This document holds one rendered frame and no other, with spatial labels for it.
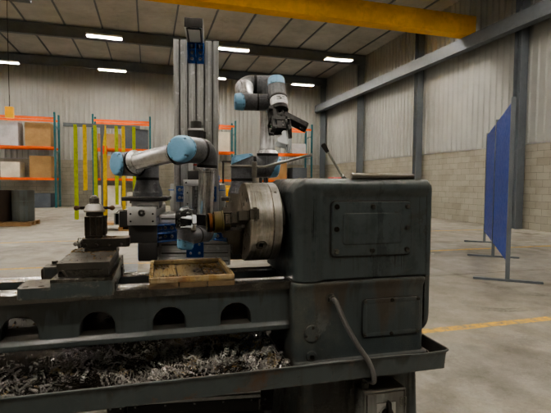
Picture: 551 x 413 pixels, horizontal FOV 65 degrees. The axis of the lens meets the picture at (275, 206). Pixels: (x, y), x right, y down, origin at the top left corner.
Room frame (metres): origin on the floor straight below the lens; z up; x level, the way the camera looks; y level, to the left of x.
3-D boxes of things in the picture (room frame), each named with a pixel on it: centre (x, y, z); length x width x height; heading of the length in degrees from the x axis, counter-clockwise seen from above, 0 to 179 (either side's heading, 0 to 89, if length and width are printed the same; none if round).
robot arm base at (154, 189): (2.26, 0.67, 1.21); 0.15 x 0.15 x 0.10
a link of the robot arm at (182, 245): (1.95, 0.40, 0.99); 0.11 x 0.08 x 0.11; 148
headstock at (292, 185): (1.87, -0.30, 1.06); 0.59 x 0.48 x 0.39; 105
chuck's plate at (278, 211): (1.76, 0.03, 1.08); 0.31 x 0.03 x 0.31; 15
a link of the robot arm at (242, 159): (2.34, 0.18, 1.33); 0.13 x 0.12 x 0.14; 96
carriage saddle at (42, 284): (1.58, 0.73, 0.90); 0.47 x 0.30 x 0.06; 15
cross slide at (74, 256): (1.60, 0.69, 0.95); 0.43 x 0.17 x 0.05; 15
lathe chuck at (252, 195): (1.75, 0.09, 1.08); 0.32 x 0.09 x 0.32; 15
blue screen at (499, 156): (7.38, -3.76, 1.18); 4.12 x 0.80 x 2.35; 158
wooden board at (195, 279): (1.68, 0.34, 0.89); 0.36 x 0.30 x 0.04; 15
